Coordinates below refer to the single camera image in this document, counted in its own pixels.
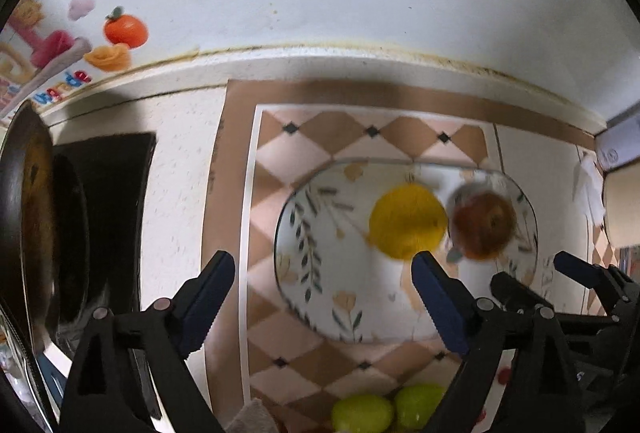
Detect large green apple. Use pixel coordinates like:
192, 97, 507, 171
394, 383, 446, 431

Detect small green apple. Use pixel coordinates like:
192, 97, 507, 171
331, 394, 395, 433

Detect red cherry tomato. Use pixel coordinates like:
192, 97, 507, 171
497, 367, 512, 385

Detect dark red-brown apple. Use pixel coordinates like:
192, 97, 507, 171
449, 192, 516, 261

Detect cream cutting board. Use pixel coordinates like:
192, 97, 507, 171
603, 162, 640, 248

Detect white crumpled tissue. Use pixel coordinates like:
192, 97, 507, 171
573, 153, 605, 227

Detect yellow lemon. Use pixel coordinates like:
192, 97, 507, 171
368, 183, 448, 261

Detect grey cloth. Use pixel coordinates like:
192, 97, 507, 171
224, 398, 279, 433

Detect checkered brown pink mat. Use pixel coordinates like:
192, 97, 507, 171
203, 81, 617, 432

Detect grey blue spray can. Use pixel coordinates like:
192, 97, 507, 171
596, 114, 640, 171

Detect oval floral ceramic plate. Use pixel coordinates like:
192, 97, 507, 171
274, 159, 539, 343

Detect black induction cooktop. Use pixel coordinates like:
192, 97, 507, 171
52, 132, 156, 356

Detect black frying pan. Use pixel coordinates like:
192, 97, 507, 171
1, 102, 55, 349

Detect colourful wall sticker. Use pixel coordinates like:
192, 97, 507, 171
1, 0, 157, 126

